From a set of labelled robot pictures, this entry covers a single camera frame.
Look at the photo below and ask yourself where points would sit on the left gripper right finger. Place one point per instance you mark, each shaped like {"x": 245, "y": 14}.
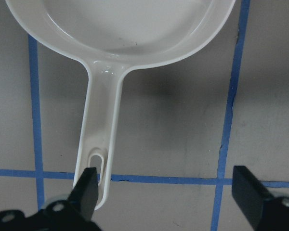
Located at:
{"x": 249, "y": 194}

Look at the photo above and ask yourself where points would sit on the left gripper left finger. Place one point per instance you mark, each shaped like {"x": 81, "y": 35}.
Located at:
{"x": 84, "y": 195}

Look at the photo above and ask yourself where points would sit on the beige plastic dustpan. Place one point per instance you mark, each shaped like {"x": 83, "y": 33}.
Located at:
{"x": 112, "y": 38}

